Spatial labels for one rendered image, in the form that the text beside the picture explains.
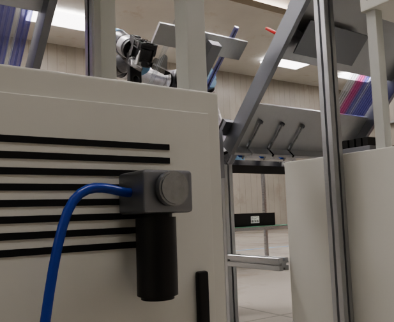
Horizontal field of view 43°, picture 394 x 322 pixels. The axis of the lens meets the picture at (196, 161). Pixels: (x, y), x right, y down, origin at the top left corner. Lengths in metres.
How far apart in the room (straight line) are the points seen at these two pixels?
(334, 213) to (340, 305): 0.25
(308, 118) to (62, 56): 9.62
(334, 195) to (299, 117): 0.62
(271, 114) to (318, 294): 0.69
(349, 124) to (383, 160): 0.85
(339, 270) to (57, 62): 10.20
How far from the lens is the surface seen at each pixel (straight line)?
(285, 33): 1.70
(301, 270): 1.60
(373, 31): 1.48
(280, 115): 1.93
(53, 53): 11.33
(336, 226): 1.44
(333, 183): 1.44
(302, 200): 1.58
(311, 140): 2.13
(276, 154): 1.99
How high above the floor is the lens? 0.46
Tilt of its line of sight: 6 degrees up
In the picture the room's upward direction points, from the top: 2 degrees counter-clockwise
